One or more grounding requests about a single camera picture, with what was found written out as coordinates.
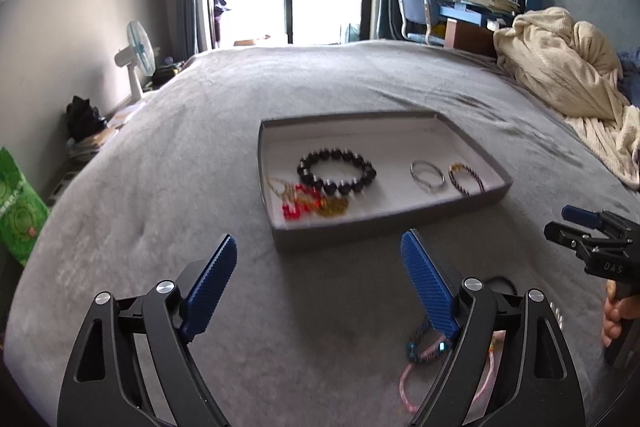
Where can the black bag on floor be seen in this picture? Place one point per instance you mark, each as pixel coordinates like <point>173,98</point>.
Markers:
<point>83,119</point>

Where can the white standing fan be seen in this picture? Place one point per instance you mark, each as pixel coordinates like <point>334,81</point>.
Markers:
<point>138,58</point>

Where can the right hand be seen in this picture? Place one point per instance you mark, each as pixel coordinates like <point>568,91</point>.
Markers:
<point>615,311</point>

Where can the blue desk chair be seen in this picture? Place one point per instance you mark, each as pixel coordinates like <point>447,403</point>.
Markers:
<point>419,22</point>

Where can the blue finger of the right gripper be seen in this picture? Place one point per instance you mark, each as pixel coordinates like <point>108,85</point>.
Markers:
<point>563,235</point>
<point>583,217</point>

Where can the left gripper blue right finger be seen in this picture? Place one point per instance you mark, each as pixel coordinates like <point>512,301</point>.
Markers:
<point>536,382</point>

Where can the grey bed cover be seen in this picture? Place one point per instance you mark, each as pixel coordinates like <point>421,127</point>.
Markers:
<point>316,160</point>

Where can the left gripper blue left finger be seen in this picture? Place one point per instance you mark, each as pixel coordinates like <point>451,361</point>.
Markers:
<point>103,384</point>

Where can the pearl hair clip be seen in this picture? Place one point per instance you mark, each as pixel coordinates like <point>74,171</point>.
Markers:
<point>557,314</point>

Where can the green plastic bag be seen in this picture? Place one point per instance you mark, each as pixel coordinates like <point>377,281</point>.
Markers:
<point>23,213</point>

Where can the beige blanket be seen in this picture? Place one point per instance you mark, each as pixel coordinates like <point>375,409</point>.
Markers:
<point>570,65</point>

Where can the grey jewelry tray box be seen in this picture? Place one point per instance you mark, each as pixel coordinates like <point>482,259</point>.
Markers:
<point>393,202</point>

